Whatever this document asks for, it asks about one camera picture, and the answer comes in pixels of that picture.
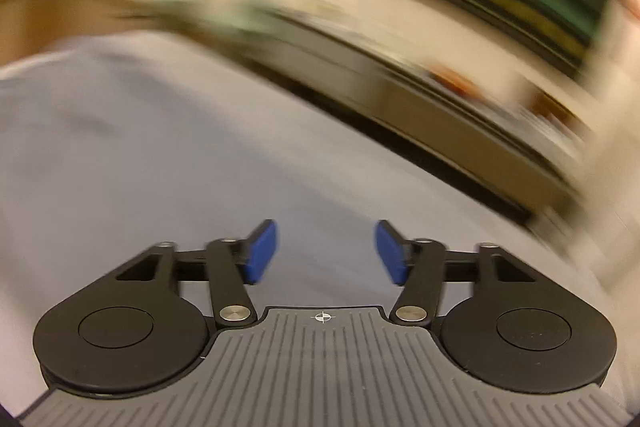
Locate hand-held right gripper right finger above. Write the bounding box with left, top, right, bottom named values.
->
left=376, top=219, right=533, bottom=327

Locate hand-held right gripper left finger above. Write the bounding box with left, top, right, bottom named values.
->
left=116, top=219, right=278, bottom=327

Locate grey sideboard cabinet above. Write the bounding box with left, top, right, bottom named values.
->
left=260, top=2, right=593, bottom=230

